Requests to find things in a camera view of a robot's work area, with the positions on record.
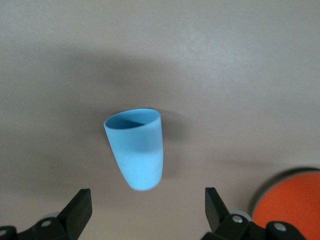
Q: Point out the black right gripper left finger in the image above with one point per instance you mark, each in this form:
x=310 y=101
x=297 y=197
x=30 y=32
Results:
x=75 y=215

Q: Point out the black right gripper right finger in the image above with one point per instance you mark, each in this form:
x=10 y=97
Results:
x=216 y=215

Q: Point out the orange can with grey lid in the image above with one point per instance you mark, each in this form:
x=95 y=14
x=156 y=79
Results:
x=292 y=200

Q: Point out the light blue plastic cup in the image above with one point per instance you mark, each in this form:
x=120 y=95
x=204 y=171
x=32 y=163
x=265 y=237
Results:
x=137 y=160

